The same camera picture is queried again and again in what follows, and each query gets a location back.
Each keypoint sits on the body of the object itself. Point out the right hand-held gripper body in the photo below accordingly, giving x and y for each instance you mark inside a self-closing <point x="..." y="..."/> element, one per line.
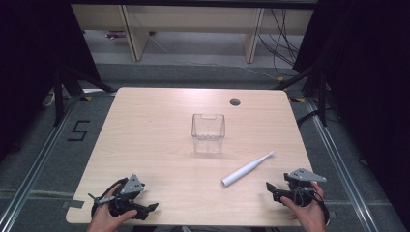
<point x="304" y="176"/>

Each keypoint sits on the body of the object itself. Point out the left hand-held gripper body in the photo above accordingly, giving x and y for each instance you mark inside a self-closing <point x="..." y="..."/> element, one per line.
<point x="131" y="186"/>

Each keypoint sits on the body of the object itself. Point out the white electric toothbrush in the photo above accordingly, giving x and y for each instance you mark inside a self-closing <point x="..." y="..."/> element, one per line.
<point x="247" y="169"/>

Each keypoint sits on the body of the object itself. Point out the clear plastic container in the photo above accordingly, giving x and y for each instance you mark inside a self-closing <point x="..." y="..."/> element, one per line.
<point x="208" y="132"/>

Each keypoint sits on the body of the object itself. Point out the person's right hand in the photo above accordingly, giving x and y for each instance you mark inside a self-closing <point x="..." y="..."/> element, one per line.
<point x="307" y="215"/>

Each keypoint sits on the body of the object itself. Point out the person's left hand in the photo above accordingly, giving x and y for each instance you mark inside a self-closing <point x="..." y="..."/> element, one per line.
<point x="104" y="219"/>

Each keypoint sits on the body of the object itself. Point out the grey floor tape piece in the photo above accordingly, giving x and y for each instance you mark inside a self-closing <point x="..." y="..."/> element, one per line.
<point x="73" y="203"/>

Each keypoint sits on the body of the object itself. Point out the yellow floor tape piece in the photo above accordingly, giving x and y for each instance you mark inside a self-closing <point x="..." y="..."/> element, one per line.
<point x="85" y="97"/>
<point x="299" y="99"/>

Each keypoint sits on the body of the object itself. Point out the black metal stand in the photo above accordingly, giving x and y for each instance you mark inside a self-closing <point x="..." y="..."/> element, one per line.
<point x="321" y="96"/>
<point x="58" y="96"/>

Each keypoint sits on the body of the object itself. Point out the black curtain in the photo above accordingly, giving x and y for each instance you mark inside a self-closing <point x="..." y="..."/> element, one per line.
<point x="35" y="71"/>
<point x="367" y="83"/>

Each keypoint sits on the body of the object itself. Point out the small purple object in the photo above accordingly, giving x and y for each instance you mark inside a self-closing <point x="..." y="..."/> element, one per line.
<point x="114" y="34"/>

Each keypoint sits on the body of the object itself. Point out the light wooden shelf unit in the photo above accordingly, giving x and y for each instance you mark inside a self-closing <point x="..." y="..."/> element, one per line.
<point x="193" y="19"/>

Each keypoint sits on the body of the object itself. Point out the metal floor rail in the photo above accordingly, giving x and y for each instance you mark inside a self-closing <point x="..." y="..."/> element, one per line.
<point x="341" y="167"/>
<point x="35" y="164"/>

